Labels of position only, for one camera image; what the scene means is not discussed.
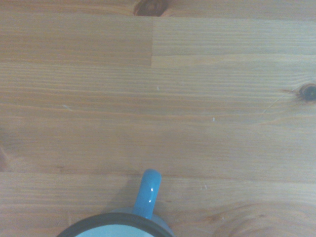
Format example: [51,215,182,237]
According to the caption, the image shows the blue enamel mug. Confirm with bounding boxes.
[56,168,175,237]

